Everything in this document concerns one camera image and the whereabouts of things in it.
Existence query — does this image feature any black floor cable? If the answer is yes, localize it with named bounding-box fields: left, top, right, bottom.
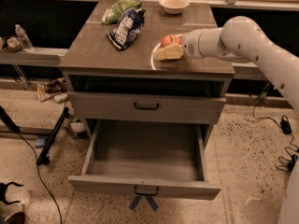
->
left=0, top=105, right=64, bottom=224

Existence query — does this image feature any black power adapter with cable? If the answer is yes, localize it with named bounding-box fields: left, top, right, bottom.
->
left=252, top=92, right=299, bottom=173

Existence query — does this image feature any closed upper drawer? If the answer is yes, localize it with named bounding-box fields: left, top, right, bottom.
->
left=68, top=91, right=226, bottom=124

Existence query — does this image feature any white ceramic bowl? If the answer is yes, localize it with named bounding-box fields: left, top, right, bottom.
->
left=159, top=0, right=190, bottom=15

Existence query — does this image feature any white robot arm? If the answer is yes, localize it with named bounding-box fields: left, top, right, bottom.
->
left=151, top=16, right=299, bottom=111

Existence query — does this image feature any small white pot plant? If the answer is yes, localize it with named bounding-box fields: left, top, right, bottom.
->
left=70, top=117, right=85, bottom=133

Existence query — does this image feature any basket with cup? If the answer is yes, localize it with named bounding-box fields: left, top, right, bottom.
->
left=0, top=36, right=22, bottom=52

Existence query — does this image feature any open middle drawer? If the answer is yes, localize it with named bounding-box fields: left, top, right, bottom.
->
left=68, top=120, right=221, bottom=200

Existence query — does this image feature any blue white chip bag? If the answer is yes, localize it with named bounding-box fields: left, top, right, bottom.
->
left=107, top=7, right=146, bottom=50

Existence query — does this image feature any crumpled snack wrapper pile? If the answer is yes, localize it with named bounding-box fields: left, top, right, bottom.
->
left=36, top=78, right=66, bottom=102

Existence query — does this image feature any clear plastic water bottle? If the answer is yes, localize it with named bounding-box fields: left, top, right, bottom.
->
left=15, top=24, right=34, bottom=51

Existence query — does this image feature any grey wooden drawer cabinet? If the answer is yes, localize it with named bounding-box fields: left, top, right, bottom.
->
left=59, top=0, right=235, bottom=139

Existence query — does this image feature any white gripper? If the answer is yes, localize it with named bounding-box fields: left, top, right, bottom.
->
left=153, top=29, right=203, bottom=61

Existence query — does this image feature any black tripod leg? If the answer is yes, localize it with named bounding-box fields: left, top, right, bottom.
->
left=36, top=107, right=69, bottom=166

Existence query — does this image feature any red orange apple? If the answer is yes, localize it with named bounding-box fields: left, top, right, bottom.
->
left=161, top=35, right=181, bottom=48

